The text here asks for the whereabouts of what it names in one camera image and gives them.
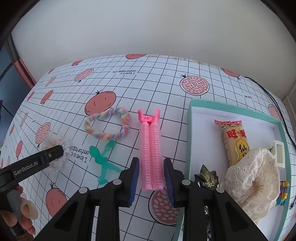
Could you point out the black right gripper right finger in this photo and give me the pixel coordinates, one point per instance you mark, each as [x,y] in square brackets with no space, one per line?
[209,214]

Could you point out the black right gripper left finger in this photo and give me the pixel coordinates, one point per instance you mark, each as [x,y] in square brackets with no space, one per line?
[74,221]

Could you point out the cream lace scrunchie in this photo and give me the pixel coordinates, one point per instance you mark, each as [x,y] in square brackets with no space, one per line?
[254,183]

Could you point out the black gold action figure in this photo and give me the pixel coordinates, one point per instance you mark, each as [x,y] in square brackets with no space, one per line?
[208,180]

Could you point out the yellow striped gear toy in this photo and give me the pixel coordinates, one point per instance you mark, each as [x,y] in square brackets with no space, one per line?
[284,188]

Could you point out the left hand with fingertips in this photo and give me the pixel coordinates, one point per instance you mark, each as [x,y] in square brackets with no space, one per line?
[11,220]

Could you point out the white fluffy scrunchie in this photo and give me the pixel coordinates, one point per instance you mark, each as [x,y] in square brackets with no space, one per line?
[58,148]

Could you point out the green translucent toy figure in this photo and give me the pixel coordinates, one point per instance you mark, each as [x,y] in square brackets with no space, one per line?
[100,159]

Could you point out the orange rice cracker packet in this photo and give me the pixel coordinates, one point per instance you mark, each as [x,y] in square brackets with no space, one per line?
[235,140]

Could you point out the teal shallow box tray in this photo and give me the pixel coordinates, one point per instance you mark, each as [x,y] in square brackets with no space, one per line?
[205,146]

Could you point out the white plastic hook holder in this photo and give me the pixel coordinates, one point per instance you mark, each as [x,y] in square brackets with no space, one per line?
[277,150]

